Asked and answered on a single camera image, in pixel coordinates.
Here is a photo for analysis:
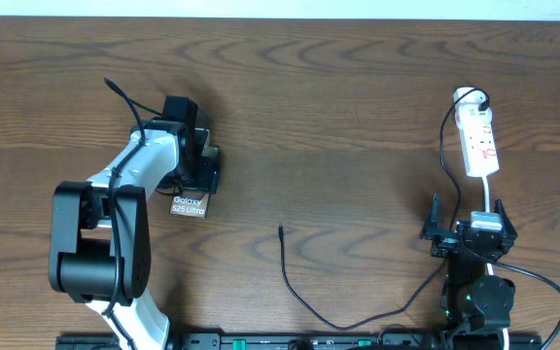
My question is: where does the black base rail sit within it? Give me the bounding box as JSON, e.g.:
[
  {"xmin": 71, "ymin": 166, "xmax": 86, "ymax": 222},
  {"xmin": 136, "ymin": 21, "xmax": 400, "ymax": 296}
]
[{"xmin": 54, "ymin": 332, "xmax": 542, "ymax": 350}]

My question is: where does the white power strip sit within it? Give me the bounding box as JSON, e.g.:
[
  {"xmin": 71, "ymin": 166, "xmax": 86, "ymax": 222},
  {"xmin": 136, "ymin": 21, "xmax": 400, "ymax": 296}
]
[{"xmin": 452, "ymin": 87, "xmax": 501, "ymax": 178}]

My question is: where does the black usb charging cable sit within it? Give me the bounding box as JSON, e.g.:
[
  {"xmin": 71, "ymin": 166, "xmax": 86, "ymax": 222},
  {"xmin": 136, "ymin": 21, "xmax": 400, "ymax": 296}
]
[{"xmin": 277, "ymin": 87, "xmax": 491, "ymax": 333}]

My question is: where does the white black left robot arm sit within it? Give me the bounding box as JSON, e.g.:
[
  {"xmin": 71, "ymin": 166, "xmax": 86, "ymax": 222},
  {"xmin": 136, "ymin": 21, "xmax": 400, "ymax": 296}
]
[{"xmin": 49, "ymin": 120, "xmax": 219, "ymax": 349}]

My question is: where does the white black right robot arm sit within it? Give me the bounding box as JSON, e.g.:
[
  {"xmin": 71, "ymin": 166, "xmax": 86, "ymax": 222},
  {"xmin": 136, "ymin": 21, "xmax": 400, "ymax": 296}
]
[{"xmin": 420, "ymin": 196, "xmax": 518, "ymax": 348}]

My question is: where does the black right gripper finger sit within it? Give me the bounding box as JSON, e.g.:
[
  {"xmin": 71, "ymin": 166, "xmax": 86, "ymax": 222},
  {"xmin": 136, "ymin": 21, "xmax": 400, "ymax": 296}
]
[
  {"xmin": 494, "ymin": 199, "xmax": 515, "ymax": 238},
  {"xmin": 425, "ymin": 193, "xmax": 439, "ymax": 238}
]

